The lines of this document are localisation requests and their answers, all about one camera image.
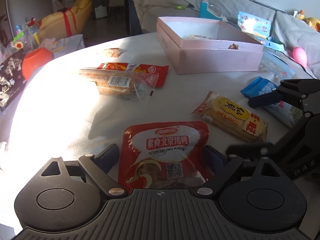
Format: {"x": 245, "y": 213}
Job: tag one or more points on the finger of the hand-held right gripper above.
{"x": 265, "y": 98}
{"x": 250, "y": 150}

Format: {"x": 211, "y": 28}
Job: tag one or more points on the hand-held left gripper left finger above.
{"x": 107, "y": 156}

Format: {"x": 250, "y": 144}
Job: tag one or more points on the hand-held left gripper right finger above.
{"x": 215, "y": 160}

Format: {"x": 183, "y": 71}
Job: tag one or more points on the blue snack bag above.
{"x": 260, "y": 86}

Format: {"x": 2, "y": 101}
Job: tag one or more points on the red snack pouch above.
{"x": 162, "y": 145}

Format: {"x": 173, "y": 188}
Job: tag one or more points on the pink cardboard box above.
{"x": 212, "y": 57}

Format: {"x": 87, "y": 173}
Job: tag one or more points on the light blue printed sheet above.
{"x": 277, "y": 66}

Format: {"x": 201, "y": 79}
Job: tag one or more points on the golden rice cracker packet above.
{"x": 230, "y": 116}

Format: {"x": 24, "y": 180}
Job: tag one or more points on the pink balloon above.
{"x": 300, "y": 56}

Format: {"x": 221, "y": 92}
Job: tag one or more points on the small blue paper box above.
{"x": 271, "y": 43}

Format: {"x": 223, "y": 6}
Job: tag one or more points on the clear brown bread packet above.
{"x": 112, "y": 82}

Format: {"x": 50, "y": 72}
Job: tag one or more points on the light blue printed card box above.
{"x": 255, "y": 23}

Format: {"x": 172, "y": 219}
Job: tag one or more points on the yellow brown plush toy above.
{"x": 310, "y": 20}

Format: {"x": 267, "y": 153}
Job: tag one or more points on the long red snack packet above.
{"x": 150, "y": 71}

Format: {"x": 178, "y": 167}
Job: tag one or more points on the small clear snack packet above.
{"x": 113, "y": 52}

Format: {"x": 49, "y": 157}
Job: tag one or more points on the blue plastic container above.
{"x": 207, "y": 11}

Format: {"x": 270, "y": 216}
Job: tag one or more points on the white side table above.
{"x": 72, "y": 43}

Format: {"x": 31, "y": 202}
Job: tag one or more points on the orange bowl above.
{"x": 36, "y": 61}

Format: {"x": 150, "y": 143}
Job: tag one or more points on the black printed box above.
{"x": 11, "y": 80}

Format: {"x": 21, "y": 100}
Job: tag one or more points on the green small packet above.
{"x": 180, "y": 6}

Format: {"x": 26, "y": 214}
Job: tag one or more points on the pink plush toy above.
{"x": 48, "y": 43}

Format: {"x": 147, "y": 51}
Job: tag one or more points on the grey covered sofa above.
{"x": 162, "y": 5}

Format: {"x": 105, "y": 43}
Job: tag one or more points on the flower toy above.
{"x": 18, "y": 45}

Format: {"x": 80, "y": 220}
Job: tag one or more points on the yellow bag with red ribbon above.
{"x": 60, "y": 20}

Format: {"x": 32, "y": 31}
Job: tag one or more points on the clear toy packaging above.
{"x": 26, "y": 32}

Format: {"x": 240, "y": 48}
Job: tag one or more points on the dark blue panel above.
{"x": 132, "y": 7}

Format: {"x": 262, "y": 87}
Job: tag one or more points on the white chair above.
{"x": 115, "y": 5}

